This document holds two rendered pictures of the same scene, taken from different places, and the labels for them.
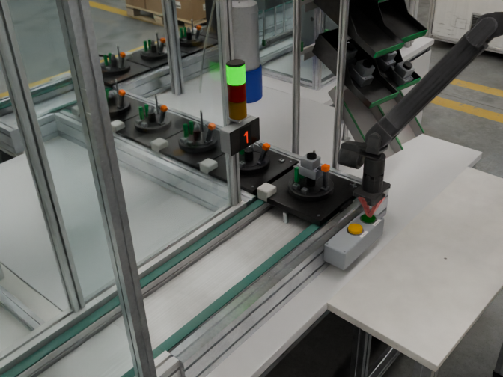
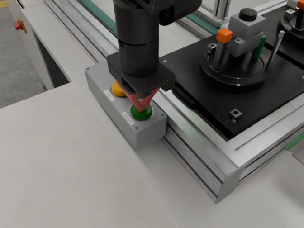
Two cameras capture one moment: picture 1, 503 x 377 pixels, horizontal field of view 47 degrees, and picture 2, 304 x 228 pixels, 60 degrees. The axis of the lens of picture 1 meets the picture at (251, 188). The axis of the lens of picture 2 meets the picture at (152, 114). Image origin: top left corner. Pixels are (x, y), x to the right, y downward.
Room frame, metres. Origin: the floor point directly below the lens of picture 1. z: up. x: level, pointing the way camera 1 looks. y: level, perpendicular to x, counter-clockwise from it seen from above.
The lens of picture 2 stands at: (1.45, -0.65, 1.32)
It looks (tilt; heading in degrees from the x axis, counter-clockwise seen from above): 48 degrees down; 104
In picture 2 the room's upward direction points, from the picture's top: straight up
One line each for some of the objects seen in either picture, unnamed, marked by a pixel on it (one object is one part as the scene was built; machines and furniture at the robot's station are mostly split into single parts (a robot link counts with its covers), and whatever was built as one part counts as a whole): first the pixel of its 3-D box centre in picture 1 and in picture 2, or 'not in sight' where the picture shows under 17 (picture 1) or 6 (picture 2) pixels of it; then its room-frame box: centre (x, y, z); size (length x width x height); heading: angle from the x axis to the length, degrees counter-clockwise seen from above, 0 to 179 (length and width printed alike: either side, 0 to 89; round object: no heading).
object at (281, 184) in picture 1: (311, 191); (231, 73); (1.50, -0.18, 0.96); 0.24 x 0.24 x 0.02; 48
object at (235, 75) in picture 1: (236, 72); not in sight; (1.44, 0.03, 1.38); 0.05 x 0.05 x 0.05
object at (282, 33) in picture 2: not in sight; (273, 52); (1.57, -0.20, 1.03); 0.01 x 0.01 x 0.08
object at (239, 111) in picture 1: (237, 108); not in sight; (1.44, 0.03, 1.28); 0.05 x 0.05 x 0.05
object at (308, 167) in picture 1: (308, 163); (247, 28); (1.51, -0.18, 1.06); 0.08 x 0.04 x 0.07; 49
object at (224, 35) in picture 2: (322, 175); (224, 48); (1.48, -0.22, 1.04); 0.04 x 0.02 x 0.08; 48
